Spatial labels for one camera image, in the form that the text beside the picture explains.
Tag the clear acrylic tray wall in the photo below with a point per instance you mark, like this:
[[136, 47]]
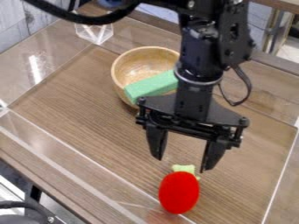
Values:
[[96, 194]]

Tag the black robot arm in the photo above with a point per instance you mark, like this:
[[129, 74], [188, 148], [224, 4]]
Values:
[[216, 44]]

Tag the red plush fruit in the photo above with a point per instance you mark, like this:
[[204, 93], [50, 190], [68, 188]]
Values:
[[178, 189]]

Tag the wooden bowl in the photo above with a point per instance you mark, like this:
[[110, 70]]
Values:
[[137, 64]]

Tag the clear acrylic corner stand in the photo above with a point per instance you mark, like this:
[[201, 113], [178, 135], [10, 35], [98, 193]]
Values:
[[96, 34]]

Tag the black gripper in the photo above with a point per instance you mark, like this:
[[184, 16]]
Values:
[[188, 112]]

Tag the green foam block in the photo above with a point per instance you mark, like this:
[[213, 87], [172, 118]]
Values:
[[152, 86]]

